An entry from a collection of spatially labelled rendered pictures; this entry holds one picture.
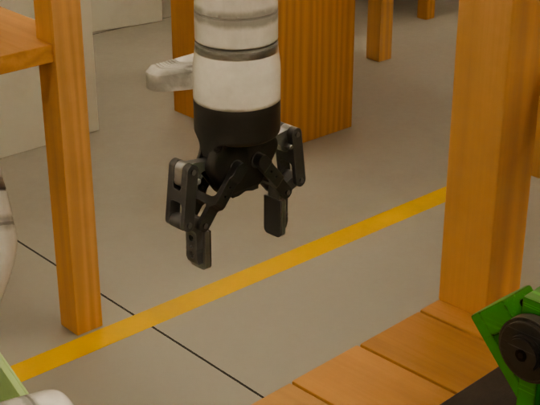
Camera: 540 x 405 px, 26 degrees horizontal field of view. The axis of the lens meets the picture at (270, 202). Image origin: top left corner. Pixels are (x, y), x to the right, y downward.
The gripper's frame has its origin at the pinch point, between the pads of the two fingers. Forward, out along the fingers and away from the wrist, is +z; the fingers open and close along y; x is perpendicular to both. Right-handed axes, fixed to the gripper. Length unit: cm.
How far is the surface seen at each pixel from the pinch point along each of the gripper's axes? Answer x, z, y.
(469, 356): 12, 42, 56
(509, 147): 16, 14, 68
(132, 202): 241, 130, 171
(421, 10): 322, 125, 438
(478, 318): -5.4, 18.3, 31.3
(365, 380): 18, 42, 41
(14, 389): 40, 34, -1
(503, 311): -8.5, 16.1, 31.2
